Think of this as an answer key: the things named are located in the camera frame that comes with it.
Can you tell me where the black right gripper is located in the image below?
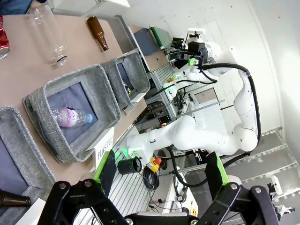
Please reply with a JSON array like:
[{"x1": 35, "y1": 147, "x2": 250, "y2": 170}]
[{"x1": 168, "y1": 37, "x2": 209, "y2": 66}]

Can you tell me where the green roll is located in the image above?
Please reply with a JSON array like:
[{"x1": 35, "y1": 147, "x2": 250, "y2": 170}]
[{"x1": 150, "y1": 26, "x2": 166, "y2": 50}]

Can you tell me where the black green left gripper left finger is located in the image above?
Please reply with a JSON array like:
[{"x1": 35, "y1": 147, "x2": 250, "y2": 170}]
[{"x1": 37, "y1": 150, "x2": 132, "y2": 225}]

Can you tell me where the white plastic label sign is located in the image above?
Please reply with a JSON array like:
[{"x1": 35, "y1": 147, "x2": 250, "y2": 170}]
[{"x1": 85, "y1": 126, "x2": 115, "y2": 170}]

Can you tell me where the yellow red emergency stop button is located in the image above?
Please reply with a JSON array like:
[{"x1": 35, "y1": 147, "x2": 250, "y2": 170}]
[{"x1": 146, "y1": 157, "x2": 162, "y2": 173}]

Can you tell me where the black base cable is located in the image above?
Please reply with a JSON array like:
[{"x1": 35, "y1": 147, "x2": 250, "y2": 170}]
[{"x1": 166, "y1": 147, "x2": 211, "y2": 188}]

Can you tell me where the thick black arm hose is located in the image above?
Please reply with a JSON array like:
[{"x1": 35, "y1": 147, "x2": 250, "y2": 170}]
[{"x1": 198, "y1": 63, "x2": 262, "y2": 143}]

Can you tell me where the person in blue jeans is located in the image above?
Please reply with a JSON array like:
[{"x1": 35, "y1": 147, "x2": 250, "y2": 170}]
[{"x1": 0, "y1": 0, "x2": 47, "y2": 16}]

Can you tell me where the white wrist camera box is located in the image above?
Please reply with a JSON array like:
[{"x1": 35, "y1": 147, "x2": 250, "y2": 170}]
[{"x1": 187, "y1": 28, "x2": 206, "y2": 39}]

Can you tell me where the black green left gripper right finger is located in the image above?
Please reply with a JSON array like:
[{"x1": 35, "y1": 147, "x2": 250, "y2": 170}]
[{"x1": 196, "y1": 151, "x2": 282, "y2": 225}]

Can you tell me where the dark brown glass bottle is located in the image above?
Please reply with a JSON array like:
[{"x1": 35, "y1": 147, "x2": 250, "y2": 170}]
[{"x1": 0, "y1": 189, "x2": 31, "y2": 208}]

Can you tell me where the grey fabric basket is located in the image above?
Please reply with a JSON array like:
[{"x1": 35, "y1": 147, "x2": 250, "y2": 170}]
[
  {"x1": 22, "y1": 63, "x2": 122, "y2": 164},
  {"x1": 0, "y1": 105, "x2": 57, "y2": 225},
  {"x1": 101, "y1": 51, "x2": 151, "y2": 110}
]

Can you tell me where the white camera on stand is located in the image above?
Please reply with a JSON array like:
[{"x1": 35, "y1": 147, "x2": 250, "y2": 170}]
[{"x1": 267, "y1": 175, "x2": 285, "y2": 201}]

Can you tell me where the crushed red can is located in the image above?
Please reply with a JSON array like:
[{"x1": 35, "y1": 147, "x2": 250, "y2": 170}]
[{"x1": 0, "y1": 15, "x2": 11, "y2": 59}]

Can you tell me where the crushed pink-label water bottle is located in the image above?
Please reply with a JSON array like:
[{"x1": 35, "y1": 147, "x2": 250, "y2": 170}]
[{"x1": 52, "y1": 106, "x2": 93, "y2": 128}]

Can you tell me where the clear empty plastic bottle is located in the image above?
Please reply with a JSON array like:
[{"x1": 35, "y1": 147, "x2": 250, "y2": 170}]
[{"x1": 27, "y1": 4, "x2": 68, "y2": 67}]

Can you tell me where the coiled black cable bundle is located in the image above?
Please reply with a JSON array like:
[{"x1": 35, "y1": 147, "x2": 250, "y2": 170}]
[{"x1": 142, "y1": 166, "x2": 160, "y2": 191}]

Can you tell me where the black cup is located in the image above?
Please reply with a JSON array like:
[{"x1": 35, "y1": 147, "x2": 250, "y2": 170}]
[{"x1": 117, "y1": 156, "x2": 143, "y2": 175}]

